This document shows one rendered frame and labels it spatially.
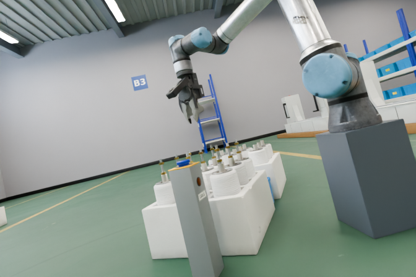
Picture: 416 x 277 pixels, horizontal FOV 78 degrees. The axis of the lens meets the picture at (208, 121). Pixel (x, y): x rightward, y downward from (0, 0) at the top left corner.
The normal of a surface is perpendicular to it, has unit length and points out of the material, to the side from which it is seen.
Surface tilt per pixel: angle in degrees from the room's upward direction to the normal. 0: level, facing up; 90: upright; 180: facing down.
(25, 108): 90
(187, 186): 90
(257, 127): 90
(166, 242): 90
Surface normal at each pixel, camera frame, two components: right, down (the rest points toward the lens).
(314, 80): -0.58, 0.22
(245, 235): -0.38, 0.04
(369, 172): 0.06, -0.07
